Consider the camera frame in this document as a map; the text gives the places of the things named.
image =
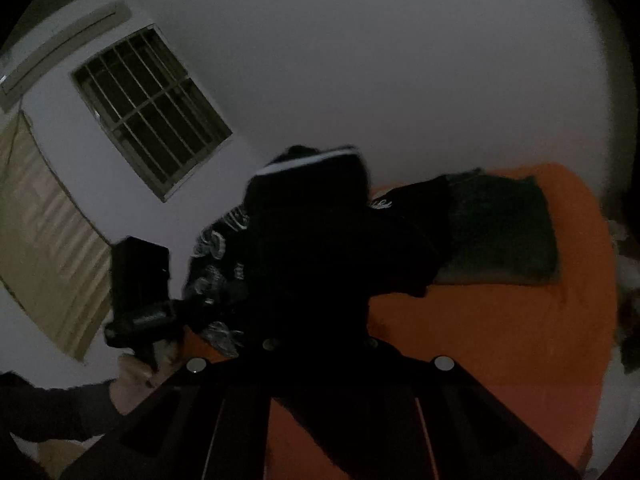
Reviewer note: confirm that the beige curtain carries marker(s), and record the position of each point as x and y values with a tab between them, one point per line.
45	240

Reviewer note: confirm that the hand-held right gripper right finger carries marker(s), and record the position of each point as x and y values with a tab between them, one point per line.
425	375

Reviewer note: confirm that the black jacket with white print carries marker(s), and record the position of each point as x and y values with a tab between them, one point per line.
310	260

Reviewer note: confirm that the orange bed sheet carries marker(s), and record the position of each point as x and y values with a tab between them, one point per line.
500	335

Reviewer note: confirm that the grey printed cloth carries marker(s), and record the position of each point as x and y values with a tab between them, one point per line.
627	260

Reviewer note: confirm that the person's left forearm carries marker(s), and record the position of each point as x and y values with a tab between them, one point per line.
55	407

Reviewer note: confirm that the person's left hand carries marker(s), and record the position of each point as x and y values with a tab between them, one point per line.
132	385

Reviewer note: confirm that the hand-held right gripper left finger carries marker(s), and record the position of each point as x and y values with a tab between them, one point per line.
225	377

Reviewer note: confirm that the dark grey pillow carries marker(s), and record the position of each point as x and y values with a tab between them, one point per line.
500	230

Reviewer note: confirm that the white curtain rail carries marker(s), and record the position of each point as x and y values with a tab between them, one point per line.
65	45

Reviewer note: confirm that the barred window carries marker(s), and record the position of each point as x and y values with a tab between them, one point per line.
150	110

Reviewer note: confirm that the black folded garment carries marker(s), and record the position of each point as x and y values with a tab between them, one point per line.
415	230

